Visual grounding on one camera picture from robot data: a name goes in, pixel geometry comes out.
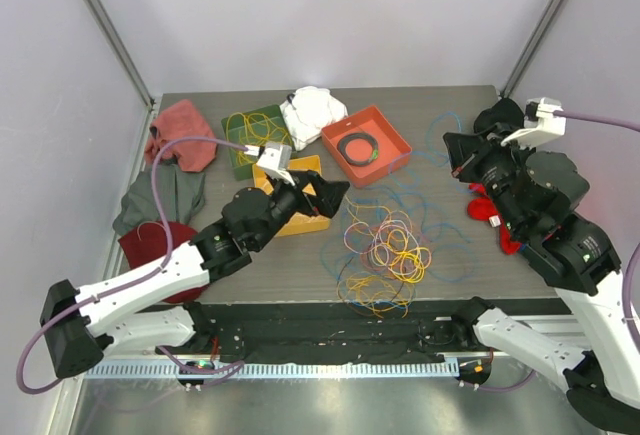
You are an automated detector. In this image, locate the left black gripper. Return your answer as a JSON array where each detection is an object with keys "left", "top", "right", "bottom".
[{"left": 251, "top": 168, "right": 348, "bottom": 250}]

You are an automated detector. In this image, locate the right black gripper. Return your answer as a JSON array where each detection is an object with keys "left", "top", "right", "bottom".
[{"left": 442, "top": 120, "right": 527, "bottom": 233}]

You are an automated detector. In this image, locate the blue thin cable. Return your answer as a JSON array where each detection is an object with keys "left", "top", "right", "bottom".
[{"left": 319, "top": 110, "right": 476, "bottom": 314}]

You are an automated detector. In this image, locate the yellow thin cable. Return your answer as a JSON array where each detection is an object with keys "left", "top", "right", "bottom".
[{"left": 224, "top": 112, "right": 434, "bottom": 319}]

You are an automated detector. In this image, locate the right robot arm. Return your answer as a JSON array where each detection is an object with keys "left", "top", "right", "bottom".
[{"left": 443, "top": 123, "right": 639, "bottom": 434}]

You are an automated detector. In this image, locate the yellow plastic tray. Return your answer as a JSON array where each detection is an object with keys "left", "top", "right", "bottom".
[{"left": 252, "top": 155, "right": 330, "bottom": 237}]

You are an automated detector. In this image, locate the black cloth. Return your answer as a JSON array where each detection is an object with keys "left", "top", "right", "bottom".
[{"left": 473, "top": 98, "right": 524, "bottom": 133}]

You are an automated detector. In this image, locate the orange plastic tray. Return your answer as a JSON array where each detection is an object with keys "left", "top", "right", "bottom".
[{"left": 321, "top": 105, "right": 412, "bottom": 188}]

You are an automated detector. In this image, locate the white crumpled cloth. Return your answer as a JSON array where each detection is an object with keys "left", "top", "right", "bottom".
[{"left": 280, "top": 86, "right": 348, "bottom": 151}]

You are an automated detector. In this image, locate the green plastic tray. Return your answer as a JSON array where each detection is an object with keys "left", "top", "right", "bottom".
[{"left": 221, "top": 105, "right": 293, "bottom": 181}]

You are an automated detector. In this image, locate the grey cloth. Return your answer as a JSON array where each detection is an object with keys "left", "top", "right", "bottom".
[{"left": 112, "top": 164, "right": 205, "bottom": 236}]

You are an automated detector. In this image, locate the pink cloth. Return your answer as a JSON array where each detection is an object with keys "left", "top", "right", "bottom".
[{"left": 144, "top": 99, "right": 217, "bottom": 173}]

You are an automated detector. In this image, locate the dark red cloth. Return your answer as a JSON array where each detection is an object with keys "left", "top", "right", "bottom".
[{"left": 118, "top": 221, "right": 206, "bottom": 304}]

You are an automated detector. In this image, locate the black coiled cable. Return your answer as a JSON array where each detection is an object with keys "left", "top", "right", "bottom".
[{"left": 335, "top": 132, "right": 382, "bottom": 166}]

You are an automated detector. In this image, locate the pink thin cable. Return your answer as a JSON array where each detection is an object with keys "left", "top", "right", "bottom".
[{"left": 344, "top": 214, "right": 421, "bottom": 271}]

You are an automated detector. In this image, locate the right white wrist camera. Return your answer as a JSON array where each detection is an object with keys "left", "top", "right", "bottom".
[{"left": 500, "top": 97, "right": 566, "bottom": 149}]

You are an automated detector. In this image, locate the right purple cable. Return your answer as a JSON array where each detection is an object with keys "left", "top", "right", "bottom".
[{"left": 474, "top": 110, "right": 640, "bottom": 393}]

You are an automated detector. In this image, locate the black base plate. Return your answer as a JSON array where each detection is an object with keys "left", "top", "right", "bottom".
[{"left": 169, "top": 302, "right": 488, "bottom": 365}]

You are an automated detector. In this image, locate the slotted cable duct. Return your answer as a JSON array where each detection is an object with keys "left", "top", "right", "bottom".
[{"left": 84, "top": 358, "right": 459, "bottom": 380}]

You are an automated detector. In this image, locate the right aluminium frame post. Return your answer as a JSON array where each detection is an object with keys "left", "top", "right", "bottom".
[{"left": 498, "top": 0, "right": 568, "bottom": 98}]

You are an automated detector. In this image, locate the aluminium frame post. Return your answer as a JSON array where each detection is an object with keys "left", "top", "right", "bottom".
[
  {"left": 498, "top": 0, "right": 568, "bottom": 98},
  {"left": 84, "top": 0, "right": 155, "bottom": 109}
]

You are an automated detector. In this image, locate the left aluminium frame post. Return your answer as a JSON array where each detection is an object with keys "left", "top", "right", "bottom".
[{"left": 84, "top": 0, "right": 155, "bottom": 109}]

